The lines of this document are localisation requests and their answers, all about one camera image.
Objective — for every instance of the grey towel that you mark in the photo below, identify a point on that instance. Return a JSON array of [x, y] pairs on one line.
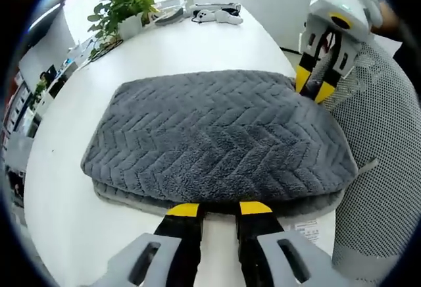
[[213, 135]]

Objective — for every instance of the person's right hand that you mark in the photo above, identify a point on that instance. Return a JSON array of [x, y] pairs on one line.
[[389, 17]]

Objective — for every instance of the white mesh office chair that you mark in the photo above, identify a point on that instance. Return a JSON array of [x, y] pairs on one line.
[[378, 142]]

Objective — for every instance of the white game controller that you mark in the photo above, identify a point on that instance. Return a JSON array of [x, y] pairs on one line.
[[217, 15]]

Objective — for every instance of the potted green plant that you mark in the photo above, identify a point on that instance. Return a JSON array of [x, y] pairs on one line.
[[125, 4]]

